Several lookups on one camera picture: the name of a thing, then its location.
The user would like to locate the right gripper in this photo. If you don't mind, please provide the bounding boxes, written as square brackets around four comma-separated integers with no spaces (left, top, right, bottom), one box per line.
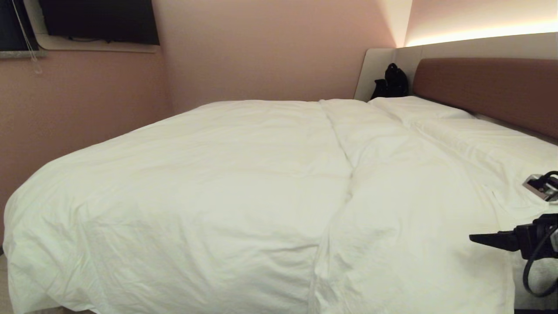
[469,213,558,261]

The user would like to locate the white duvet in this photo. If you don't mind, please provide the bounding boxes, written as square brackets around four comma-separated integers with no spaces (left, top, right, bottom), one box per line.
[2,99,558,314]

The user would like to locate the white pillow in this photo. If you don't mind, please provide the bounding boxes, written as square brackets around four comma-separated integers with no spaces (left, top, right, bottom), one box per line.
[412,118,558,177]
[368,96,476,128]

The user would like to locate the brown padded headboard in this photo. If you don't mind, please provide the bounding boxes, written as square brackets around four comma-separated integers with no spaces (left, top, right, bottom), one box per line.
[412,58,558,140]

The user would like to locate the black bag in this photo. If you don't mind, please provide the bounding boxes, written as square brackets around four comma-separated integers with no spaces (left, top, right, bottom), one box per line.
[371,63,409,100]

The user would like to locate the pale headboard surround panel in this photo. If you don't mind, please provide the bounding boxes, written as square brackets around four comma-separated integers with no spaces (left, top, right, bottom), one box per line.
[354,32,558,102]

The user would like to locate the grey window sill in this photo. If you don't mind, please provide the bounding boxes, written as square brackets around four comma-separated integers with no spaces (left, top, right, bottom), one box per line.
[0,50,47,60]

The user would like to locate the black cable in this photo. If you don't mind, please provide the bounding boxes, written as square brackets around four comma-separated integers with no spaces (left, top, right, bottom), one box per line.
[522,225,558,298]

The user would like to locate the black wall television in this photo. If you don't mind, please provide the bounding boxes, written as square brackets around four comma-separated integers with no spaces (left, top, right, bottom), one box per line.
[38,0,160,46]

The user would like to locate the white blind cord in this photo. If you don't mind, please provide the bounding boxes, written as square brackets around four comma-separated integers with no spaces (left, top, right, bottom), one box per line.
[11,0,43,74]

